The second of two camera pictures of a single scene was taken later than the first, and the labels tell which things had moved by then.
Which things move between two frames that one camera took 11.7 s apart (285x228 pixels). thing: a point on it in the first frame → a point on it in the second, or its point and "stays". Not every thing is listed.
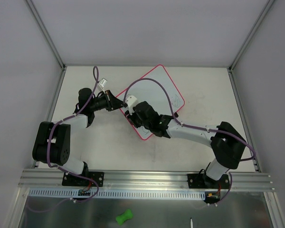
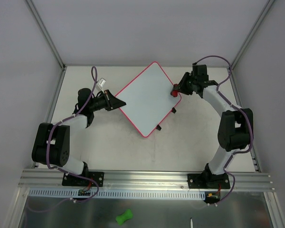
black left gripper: [109, 101] stays
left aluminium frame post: [46, 34] stays
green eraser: [127, 215] stays
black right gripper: [132, 116] → [187, 83]
